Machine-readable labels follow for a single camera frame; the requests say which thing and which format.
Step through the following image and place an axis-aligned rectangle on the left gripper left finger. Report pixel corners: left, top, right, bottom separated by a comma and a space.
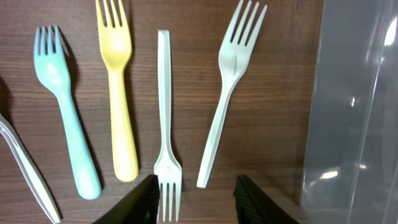
93, 174, 160, 224

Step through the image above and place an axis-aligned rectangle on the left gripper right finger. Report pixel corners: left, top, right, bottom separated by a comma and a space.
234, 174, 299, 224

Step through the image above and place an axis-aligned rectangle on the white fork tines down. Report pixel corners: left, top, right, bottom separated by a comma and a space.
154, 30, 182, 221

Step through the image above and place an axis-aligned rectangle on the clear plastic container left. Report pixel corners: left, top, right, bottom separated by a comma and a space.
300, 0, 397, 223

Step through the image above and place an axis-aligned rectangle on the white plastic fork rightmost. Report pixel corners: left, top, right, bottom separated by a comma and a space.
197, 0, 267, 189

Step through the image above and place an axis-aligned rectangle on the white plastic fork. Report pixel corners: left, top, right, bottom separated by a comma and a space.
197, 0, 267, 189
1, 114, 61, 223

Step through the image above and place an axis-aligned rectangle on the white plastic fork leftmost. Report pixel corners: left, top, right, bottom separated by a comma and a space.
1, 114, 61, 223

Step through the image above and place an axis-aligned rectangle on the yellow plastic fork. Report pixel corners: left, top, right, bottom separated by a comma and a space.
95, 0, 139, 182

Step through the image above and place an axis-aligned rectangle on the light blue plastic fork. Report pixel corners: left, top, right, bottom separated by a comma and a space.
34, 26, 101, 200

